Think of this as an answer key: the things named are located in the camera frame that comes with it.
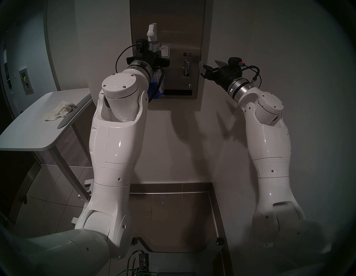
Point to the stainless steel wall dispenser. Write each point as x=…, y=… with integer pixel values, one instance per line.
x=183, y=27

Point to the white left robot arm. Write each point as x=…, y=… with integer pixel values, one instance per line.
x=116, y=139

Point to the fire extinguisher wall cabinet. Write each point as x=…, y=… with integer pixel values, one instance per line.
x=26, y=80

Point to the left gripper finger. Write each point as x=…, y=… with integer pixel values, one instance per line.
x=131, y=59
x=163, y=61

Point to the chrome dispenser lever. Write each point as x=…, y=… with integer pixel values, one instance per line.
x=186, y=68

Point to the white blue-bordered label sticker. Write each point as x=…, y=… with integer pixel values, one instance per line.
x=166, y=50

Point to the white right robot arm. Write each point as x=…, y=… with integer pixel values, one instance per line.
x=272, y=155

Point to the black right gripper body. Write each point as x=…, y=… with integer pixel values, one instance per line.
x=222, y=75

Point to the white table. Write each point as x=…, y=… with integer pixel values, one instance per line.
x=27, y=125

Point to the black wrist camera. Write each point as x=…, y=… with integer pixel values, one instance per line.
x=141, y=44
x=235, y=61

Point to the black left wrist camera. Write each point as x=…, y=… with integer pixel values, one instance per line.
x=141, y=44

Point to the clear spray cleaner bottle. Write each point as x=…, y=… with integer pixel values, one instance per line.
x=152, y=32

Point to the black box with red light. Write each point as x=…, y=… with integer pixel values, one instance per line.
x=142, y=261

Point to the black base knob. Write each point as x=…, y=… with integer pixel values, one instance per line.
x=220, y=241
x=134, y=241

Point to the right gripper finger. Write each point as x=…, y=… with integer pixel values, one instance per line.
x=221, y=64
x=203, y=68

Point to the grey robot base frame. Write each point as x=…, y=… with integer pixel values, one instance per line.
x=180, y=261

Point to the crumpled white cloth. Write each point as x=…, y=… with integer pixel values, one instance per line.
x=59, y=110

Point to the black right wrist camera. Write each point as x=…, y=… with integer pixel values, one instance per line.
x=235, y=61

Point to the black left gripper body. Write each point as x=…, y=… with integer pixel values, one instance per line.
x=146, y=58

